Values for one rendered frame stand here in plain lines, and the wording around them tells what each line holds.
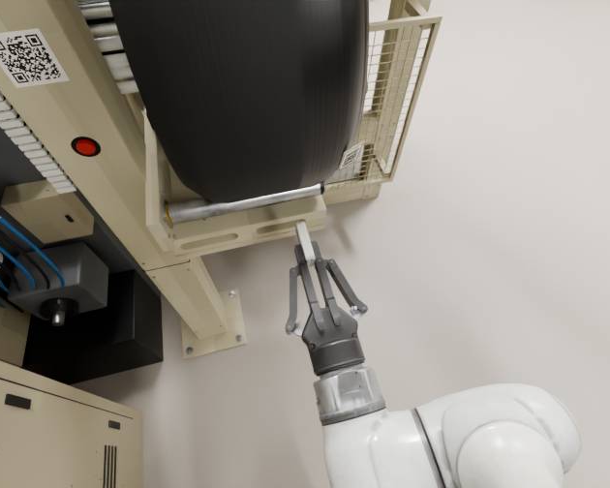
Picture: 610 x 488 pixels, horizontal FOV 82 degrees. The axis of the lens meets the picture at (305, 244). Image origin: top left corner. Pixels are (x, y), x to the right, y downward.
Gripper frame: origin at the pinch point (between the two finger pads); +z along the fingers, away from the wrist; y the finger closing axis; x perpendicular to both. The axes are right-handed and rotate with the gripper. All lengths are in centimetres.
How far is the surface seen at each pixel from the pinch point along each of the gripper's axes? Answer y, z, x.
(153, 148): 25.6, 36.3, 11.6
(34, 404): 64, -8, 37
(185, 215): 20.8, 18.2, 13.0
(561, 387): -99, -43, 96
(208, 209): 15.9, 18.3, 12.8
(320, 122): -4.0, 9.3, -16.8
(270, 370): 13, -7, 101
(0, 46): 36, 30, -19
